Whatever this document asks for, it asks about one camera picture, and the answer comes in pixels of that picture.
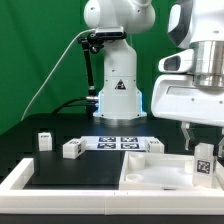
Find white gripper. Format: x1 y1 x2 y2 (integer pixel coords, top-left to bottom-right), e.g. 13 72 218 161
151 75 224 158

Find white square tabletop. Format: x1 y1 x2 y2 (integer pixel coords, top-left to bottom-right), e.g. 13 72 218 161
118 151 224 192

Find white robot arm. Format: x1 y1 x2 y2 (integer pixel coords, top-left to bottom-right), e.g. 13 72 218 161
84 0 224 156

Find white U-shaped fence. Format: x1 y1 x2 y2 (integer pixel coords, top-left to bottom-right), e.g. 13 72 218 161
0 158 224 215

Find white marker base plate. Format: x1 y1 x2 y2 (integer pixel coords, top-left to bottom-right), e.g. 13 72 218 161
83 136 157 151

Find black cables at base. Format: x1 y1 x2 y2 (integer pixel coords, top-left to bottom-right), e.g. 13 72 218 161
53 97 88 115

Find camera on black mount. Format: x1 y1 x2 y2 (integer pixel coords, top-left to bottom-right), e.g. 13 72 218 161
78 27 127 117

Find white camera cable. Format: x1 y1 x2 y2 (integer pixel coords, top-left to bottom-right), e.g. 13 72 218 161
20 27 97 122

